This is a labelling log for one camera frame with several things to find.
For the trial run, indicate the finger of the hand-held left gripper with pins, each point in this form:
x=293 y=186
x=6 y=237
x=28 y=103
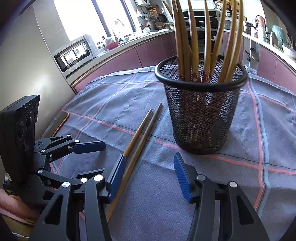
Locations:
x=90 y=147
x=90 y=173

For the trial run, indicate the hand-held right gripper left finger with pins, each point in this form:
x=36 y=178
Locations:
x=116 y=178

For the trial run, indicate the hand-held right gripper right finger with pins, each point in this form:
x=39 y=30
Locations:
x=182 y=178

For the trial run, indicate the black mesh holder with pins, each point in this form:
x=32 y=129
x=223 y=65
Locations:
x=203 y=120

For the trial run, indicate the bunch of wooden chopsticks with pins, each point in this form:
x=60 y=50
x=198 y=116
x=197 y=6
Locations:
x=194 y=46

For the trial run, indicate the person's left hand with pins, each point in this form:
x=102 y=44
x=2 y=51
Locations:
x=16 y=204

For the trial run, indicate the grey plaid tablecloth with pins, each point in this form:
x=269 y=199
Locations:
x=104 y=104

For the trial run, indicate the grey refrigerator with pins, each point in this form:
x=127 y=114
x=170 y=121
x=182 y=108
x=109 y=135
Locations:
x=27 y=69

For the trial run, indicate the pink base cabinets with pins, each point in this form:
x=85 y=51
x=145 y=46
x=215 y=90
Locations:
x=268 y=62
x=120 y=58

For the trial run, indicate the white toaster oven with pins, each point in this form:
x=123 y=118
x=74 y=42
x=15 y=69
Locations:
x=72 y=54

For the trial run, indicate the white kitchen countertop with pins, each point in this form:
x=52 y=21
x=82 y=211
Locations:
x=108 y=54

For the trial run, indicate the pink bowl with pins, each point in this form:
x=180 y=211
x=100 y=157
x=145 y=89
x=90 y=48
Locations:
x=111 y=46

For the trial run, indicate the kitchen window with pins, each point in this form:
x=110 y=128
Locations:
x=76 y=18

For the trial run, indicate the woven basket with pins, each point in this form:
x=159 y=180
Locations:
x=159 y=24

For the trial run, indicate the black frying pan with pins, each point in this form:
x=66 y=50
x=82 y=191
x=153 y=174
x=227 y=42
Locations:
x=162 y=17

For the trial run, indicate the black integrated stove oven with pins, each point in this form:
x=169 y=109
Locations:
x=201 y=16

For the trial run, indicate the green air fryer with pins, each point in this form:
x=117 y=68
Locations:
x=277 y=34

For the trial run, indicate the pink kettle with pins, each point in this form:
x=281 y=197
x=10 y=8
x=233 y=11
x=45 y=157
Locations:
x=261 y=20

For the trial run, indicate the wall rack with kitchen utensils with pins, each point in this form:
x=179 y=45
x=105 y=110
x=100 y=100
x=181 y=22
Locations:
x=150 y=14

